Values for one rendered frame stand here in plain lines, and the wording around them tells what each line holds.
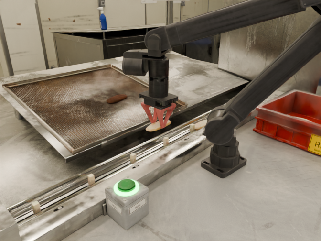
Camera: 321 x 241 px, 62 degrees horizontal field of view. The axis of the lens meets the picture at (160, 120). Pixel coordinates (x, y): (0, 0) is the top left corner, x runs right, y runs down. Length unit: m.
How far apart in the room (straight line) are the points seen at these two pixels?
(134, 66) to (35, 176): 0.42
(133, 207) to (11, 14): 3.73
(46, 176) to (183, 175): 0.39
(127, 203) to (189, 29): 0.43
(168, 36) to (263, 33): 0.82
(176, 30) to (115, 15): 4.63
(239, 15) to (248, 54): 0.83
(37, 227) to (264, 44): 1.24
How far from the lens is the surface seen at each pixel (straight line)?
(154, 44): 0.70
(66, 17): 4.78
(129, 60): 0.75
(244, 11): 0.68
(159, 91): 0.74
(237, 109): 0.72
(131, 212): 0.60
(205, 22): 0.69
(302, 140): 0.99
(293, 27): 1.41
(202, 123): 0.99
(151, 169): 0.72
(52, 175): 0.83
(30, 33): 4.22
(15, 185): 0.83
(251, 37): 1.48
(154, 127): 0.79
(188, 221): 0.64
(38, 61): 4.29
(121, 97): 1.05
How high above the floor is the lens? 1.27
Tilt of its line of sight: 24 degrees down
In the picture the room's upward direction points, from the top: straight up
